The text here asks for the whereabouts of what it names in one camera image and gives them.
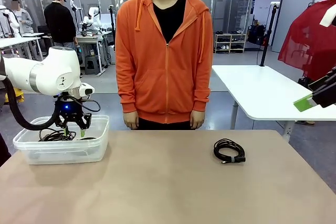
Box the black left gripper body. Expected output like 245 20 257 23
55 98 86 123

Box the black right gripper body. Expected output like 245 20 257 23
311 87 336 109

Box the thin black cable bundle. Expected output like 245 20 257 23
213 138 247 165

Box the person's left forearm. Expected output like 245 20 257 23
191 77 212 112

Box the person's right forearm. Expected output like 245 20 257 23
117 77 140 114

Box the person's right hand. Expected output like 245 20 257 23
123 110 140 130

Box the person's left hand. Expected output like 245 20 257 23
190 110 206 130

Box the clear plastic storage bin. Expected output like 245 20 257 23
12 114 110 166

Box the red cape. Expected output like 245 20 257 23
277 0 336 88

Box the large white table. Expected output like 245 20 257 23
211 65 336 143

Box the dark grey step stool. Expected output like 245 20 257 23
84 55 102 75

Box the yellow jacket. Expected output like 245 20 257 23
4 89 25 104

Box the dark rounded chair edge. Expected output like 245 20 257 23
0 132 12 167

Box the black tripod stand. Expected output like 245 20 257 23
259 3 279 67

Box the background workbench with equipment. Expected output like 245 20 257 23
76 31 111 75

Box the black bags pile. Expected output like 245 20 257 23
247 24 269 46

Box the long white background table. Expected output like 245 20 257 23
0 33 45 61

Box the wooden shoe rack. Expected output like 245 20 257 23
214 33 247 54

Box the person in grey hoodie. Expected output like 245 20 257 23
10 0 34 35

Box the person in orange hoodie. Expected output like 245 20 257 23
114 0 214 131

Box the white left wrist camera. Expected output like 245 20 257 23
78 83 96 98

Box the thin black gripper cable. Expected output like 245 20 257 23
70 97 102 112

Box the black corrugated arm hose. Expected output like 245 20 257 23
0 76 61 132

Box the black background camera stand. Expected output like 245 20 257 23
109 5 118 51

